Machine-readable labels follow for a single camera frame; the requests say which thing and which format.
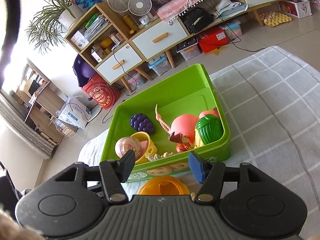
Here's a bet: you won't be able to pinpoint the pink round toy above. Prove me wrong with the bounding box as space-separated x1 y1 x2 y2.
170 114 199 143

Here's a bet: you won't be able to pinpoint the brown cartoon figurine toy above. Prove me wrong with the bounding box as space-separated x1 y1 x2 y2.
169 132 195 153

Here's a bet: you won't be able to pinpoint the wooden desk shelf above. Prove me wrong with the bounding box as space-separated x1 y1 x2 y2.
10 60 64 147

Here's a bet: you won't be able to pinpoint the yellow toy pot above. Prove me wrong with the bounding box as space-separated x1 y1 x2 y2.
131 132 157 165

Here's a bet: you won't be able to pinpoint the green plastic cookie box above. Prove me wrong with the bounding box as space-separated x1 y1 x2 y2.
101 63 231 183

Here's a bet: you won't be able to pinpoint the potted green plant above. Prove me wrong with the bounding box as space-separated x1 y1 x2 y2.
26 0 75 54

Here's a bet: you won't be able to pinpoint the orange plastic mold toy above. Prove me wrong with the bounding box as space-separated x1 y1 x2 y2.
138 176 190 196

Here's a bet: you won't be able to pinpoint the purple toy grapes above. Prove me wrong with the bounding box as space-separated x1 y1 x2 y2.
130 113 155 134

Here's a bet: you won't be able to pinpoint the red cardboard box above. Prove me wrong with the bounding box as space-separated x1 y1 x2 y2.
197 26 228 54

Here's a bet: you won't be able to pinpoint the white paper shopping bag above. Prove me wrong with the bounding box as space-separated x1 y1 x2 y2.
56 96 92 129

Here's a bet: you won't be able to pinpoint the white desk fan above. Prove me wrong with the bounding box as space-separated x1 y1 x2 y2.
128 0 152 16

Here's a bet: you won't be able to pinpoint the green yellow toy corn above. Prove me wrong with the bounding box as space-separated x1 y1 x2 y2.
194 114 224 148

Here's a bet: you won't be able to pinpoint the black bag on shelf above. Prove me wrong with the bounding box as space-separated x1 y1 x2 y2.
181 7 214 34

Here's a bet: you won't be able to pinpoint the pink capsule ball toy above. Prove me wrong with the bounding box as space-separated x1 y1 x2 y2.
114 137 142 160

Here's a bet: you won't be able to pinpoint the grey checked tablecloth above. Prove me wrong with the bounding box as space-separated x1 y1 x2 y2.
77 45 320 224

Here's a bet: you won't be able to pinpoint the yellow egg tray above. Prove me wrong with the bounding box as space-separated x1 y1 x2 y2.
259 11 292 28

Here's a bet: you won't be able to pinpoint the red snack bucket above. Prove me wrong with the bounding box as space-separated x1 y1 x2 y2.
82 74 120 109

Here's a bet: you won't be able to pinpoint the wooden white drawer cabinet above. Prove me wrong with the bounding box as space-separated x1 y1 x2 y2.
65 0 284 85

